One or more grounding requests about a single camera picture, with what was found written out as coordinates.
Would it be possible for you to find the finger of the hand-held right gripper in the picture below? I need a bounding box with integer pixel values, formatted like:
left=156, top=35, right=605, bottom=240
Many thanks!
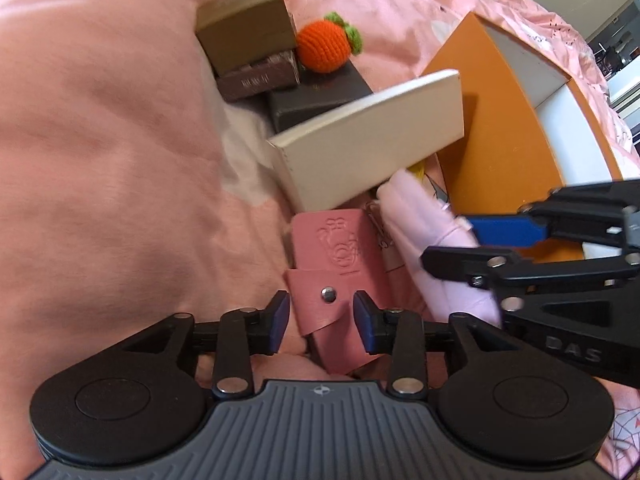
left=420, top=246, right=640, bottom=335
left=465, top=180, right=640, bottom=251

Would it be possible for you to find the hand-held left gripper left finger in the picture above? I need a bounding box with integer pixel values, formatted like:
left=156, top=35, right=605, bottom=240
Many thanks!
left=120, top=290, right=291, bottom=401

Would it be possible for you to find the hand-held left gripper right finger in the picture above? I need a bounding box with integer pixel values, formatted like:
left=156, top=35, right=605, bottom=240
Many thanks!
left=352, top=290, right=521, bottom=401

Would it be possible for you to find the light pink cloth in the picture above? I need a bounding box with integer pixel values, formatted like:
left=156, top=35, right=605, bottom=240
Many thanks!
left=375, top=170, right=503, bottom=326

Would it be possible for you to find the pink leather pouch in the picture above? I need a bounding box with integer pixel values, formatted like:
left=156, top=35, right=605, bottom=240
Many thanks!
left=285, top=207, right=401, bottom=376

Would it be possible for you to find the orange storage box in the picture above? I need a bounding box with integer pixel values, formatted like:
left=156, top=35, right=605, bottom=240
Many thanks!
left=420, top=12, right=626, bottom=261

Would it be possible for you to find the dark grey box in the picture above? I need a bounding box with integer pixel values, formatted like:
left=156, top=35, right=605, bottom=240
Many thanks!
left=267, top=60, right=373, bottom=136

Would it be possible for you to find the brown printed box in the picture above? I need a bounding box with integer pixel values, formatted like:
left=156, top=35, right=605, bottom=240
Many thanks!
left=216, top=50, right=301, bottom=103

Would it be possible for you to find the white cardboard box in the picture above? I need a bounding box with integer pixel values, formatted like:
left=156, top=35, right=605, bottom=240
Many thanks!
left=266, top=70, right=466, bottom=213

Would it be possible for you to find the black chair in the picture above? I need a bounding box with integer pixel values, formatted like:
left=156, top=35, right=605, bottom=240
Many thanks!
left=595, top=42, right=631, bottom=79

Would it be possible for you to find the pink printed blanket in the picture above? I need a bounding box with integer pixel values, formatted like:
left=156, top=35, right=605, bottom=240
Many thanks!
left=0, top=0, right=640, bottom=480

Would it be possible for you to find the crochet orange toy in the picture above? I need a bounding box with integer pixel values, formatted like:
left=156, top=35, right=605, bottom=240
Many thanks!
left=295, top=12, right=363, bottom=73

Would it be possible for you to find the olive cardboard box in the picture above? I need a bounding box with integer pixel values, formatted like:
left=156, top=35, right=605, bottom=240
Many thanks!
left=195, top=0, right=299, bottom=73

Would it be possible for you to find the metal key ring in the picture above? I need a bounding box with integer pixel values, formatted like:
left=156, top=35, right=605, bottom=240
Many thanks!
left=366, top=200, right=396, bottom=248

